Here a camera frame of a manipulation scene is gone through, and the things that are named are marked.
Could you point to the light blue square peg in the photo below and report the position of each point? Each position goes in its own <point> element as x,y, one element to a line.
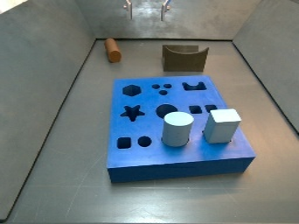
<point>221,125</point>

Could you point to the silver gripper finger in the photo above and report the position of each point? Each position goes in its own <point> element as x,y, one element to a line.
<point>128,9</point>
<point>164,8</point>

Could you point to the brown round cylinder peg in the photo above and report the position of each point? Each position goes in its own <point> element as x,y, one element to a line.
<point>113,53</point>

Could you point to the dark grey curved cradle block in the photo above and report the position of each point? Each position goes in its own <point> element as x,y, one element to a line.
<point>184,58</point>

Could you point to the light blue cylinder peg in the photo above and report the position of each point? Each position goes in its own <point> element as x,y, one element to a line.
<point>176,128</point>

